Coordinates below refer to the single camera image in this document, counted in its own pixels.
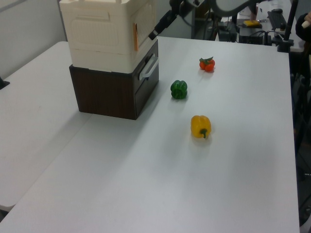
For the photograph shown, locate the person in dark sleeve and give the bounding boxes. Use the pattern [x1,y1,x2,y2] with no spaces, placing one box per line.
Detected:
[295,13,311,56]

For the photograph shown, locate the black keyboard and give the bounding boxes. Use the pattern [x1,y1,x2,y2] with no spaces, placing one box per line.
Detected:
[267,10,289,32]

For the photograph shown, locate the green bell pepper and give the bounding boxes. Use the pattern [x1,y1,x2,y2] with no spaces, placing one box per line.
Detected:
[170,80,188,100]

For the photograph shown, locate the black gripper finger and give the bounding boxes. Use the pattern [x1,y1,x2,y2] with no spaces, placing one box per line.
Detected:
[148,14,178,41]
[152,10,176,34]

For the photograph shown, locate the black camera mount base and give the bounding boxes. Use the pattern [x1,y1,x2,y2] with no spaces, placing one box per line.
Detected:
[0,76,11,91]

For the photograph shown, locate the cream cabinet door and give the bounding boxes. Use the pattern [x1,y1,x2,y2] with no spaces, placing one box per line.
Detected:
[132,0,159,60]

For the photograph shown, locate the black electronics box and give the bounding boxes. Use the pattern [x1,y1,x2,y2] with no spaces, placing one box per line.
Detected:
[238,26,272,46]

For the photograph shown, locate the dark brown drawer unit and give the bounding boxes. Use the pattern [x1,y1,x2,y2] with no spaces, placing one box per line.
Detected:
[69,39,160,120]

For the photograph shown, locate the white drawer handle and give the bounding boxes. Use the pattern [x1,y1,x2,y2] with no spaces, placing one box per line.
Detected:
[138,53,159,81]

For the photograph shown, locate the black pole with clamp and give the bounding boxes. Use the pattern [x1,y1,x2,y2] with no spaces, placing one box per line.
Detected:
[276,0,299,52]

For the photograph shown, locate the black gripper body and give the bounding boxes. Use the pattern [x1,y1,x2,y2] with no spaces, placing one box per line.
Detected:
[169,0,186,16]

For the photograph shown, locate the red tomatoes with green stem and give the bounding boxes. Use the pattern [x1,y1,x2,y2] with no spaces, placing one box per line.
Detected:
[199,56,216,73]

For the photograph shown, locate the cream plastic cabinet box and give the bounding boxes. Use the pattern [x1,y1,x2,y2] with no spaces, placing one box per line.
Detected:
[59,0,159,73]

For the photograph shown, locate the yellow bell pepper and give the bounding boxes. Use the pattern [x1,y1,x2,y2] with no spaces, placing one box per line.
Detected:
[190,115,212,139]

